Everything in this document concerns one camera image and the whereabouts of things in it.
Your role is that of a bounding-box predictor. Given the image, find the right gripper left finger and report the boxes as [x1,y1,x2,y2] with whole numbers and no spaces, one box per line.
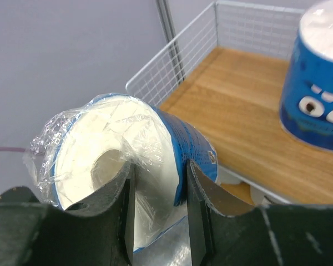
[0,162,135,265]

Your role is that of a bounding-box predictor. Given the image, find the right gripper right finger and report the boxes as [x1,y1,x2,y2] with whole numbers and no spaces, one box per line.
[186,160,333,265]

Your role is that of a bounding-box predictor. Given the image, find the blue roll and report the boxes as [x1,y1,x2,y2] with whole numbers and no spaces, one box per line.
[23,94,218,252]
[279,1,333,151]

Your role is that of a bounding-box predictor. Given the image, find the white wire wooden shelf rack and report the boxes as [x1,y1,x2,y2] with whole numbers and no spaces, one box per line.
[125,1,333,204]

